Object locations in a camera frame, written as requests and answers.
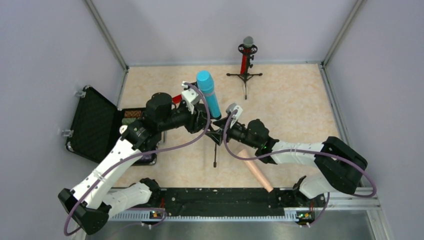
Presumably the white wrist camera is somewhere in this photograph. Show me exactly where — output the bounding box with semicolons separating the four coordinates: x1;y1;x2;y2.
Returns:
225;102;243;129
181;81;201;115

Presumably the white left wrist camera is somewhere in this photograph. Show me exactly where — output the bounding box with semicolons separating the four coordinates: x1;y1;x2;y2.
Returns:
181;81;201;115

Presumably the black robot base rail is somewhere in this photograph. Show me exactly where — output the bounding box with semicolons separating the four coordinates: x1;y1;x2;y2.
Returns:
129;177;327;220

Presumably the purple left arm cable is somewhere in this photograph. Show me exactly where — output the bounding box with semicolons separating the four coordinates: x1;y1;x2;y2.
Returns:
63;82;212;237

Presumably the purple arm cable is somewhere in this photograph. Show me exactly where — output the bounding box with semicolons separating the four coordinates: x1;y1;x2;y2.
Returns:
222;109;378;228
63;82;212;237

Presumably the red toy brick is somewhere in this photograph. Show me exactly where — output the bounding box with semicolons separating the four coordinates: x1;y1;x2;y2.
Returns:
172;94;182;104

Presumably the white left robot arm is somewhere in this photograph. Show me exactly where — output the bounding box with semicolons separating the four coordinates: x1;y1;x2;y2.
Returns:
58;88;213;237

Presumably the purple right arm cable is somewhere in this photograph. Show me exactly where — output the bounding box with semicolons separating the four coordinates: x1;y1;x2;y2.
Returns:
222;109;378;228

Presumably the black tripod clip mic stand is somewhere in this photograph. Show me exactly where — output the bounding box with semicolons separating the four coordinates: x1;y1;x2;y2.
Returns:
205;126;222;168

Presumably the pink microphone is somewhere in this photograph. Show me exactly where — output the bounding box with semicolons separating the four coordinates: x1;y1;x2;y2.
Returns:
242;160;274;193

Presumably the open black carrying case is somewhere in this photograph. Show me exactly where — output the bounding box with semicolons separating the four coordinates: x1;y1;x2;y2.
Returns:
65;85;164;164

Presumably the red glitter microphone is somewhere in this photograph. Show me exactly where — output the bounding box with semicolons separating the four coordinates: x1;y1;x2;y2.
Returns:
238;36;254;74

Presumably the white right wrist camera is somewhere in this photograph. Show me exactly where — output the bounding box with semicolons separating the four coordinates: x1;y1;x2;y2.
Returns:
225;102;243;129

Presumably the black shock mount tripod stand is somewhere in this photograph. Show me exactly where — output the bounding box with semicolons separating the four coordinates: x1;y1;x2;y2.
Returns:
226;43;263;100

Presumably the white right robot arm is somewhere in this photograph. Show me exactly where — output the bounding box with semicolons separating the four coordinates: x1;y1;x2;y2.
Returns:
207;117;368;199

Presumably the blue microphone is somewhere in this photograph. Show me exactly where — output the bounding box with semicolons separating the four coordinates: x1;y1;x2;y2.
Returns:
196;70;222;120

